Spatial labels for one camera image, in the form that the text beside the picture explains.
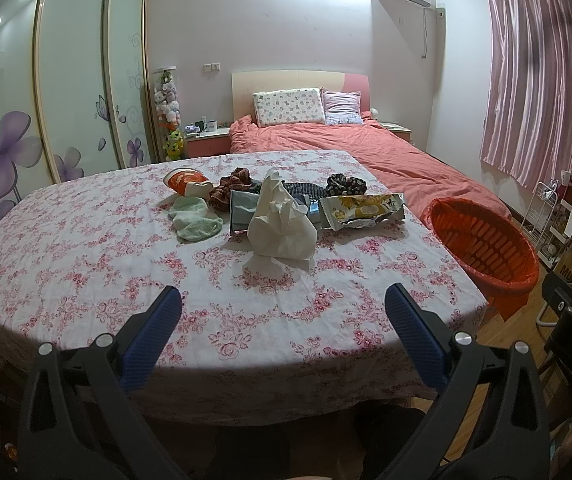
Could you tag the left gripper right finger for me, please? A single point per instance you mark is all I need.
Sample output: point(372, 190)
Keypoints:
point(510, 439)

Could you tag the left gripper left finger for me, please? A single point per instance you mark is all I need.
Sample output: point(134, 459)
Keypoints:
point(76, 419)

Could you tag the mint green sock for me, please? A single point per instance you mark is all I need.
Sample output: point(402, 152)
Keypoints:
point(192, 220)

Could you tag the yellow snack wrapper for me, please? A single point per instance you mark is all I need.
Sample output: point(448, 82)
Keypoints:
point(356, 212)

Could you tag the orange paper cup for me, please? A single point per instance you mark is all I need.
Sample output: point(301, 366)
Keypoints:
point(189, 183)

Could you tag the brown striped scrunchie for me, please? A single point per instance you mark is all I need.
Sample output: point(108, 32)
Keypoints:
point(239, 180)

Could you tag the white tissue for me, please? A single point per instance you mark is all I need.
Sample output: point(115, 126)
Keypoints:
point(280, 227)

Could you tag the black dotted scrunchie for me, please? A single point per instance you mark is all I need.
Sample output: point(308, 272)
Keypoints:
point(340, 184)

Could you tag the blue tissue pack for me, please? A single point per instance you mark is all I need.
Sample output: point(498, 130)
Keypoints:
point(242, 207)

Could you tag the orange plastic basket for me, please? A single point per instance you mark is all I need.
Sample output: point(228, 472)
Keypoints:
point(492, 251)

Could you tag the pink curtain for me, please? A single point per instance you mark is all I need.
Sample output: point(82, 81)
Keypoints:
point(528, 128)

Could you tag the salmon pink duvet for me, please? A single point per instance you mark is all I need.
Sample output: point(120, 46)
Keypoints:
point(394, 162)

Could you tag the floral pink tablecloth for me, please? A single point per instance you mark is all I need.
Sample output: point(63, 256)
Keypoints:
point(260, 340)

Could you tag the right nightstand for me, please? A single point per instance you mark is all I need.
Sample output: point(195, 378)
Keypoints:
point(398, 130)

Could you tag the pink left nightstand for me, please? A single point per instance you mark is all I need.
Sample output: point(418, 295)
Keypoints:
point(208, 144)

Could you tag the white mug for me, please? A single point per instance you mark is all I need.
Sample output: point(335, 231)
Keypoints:
point(211, 124)

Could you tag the striped pink pillow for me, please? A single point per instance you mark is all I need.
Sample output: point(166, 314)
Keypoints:
point(342, 108)

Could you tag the plush toy tower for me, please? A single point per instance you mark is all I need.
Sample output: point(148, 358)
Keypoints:
point(168, 114)

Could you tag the sliding wardrobe with flowers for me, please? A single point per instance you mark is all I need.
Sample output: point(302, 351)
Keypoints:
point(74, 94)

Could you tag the floral white pillow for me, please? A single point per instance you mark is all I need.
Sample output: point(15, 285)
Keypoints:
point(292, 106)

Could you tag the beige pink headboard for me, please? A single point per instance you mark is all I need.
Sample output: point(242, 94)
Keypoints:
point(245, 84)

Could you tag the white wire rack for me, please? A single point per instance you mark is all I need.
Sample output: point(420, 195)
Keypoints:
point(536, 221)

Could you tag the wall socket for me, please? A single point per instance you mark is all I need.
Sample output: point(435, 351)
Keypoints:
point(211, 67)

